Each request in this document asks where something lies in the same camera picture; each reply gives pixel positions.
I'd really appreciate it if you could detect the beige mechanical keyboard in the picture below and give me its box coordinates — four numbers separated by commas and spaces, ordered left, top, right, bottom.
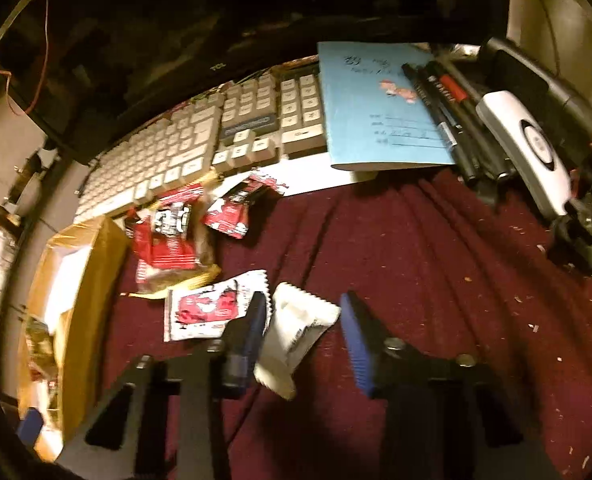
74, 70, 326, 222

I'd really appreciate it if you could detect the red black marker pen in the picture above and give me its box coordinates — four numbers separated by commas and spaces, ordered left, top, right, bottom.
424, 61, 515, 182

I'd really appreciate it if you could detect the red snack packet pile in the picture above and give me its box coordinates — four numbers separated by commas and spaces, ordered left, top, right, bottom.
124, 183, 220, 299

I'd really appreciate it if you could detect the gold cardboard box tray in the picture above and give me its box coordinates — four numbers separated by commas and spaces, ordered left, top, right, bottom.
17, 216, 129, 462

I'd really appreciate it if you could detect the dark red table cloth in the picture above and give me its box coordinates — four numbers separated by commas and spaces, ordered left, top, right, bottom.
100, 167, 592, 480

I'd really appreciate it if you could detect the red black candy packet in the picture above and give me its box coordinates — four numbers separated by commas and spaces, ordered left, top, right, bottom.
202, 171, 287, 240

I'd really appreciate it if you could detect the black microphone stand device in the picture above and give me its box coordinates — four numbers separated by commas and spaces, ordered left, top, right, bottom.
479, 38, 592, 273

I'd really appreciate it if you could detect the red white snack packet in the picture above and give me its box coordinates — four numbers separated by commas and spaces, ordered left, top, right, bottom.
162, 270, 272, 342

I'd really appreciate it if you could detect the blue exercise notebook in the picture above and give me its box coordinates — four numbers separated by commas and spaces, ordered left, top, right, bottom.
318, 41, 453, 171

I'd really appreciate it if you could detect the orange cable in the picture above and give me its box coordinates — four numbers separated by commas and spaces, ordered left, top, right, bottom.
0, 0, 51, 116

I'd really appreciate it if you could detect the black monitor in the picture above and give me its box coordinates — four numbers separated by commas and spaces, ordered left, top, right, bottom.
0, 0, 509, 162

